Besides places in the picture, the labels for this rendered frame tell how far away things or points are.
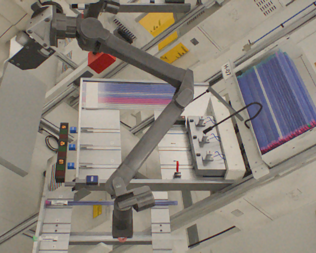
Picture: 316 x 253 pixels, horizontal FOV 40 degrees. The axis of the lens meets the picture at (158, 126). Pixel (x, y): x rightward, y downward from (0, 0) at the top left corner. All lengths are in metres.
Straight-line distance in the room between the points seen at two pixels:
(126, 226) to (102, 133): 0.80
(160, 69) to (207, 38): 1.75
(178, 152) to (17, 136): 0.74
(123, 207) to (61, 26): 0.62
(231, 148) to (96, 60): 1.08
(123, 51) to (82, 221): 1.10
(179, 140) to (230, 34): 1.32
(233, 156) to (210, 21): 1.37
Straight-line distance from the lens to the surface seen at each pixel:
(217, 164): 1.99
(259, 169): 1.94
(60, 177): 1.95
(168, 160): 2.03
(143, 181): 1.92
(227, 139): 2.08
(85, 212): 2.33
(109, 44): 1.49
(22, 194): 2.72
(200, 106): 2.33
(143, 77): 3.38
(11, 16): 1.68
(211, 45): 3.27
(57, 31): 1.49
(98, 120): 2.17
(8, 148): 1.93
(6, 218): 2.58
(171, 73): 1.50
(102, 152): 2.03
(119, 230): 1.42
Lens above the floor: 1.89
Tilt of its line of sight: 25 degrees down
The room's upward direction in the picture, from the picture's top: 57 degrees clockwise
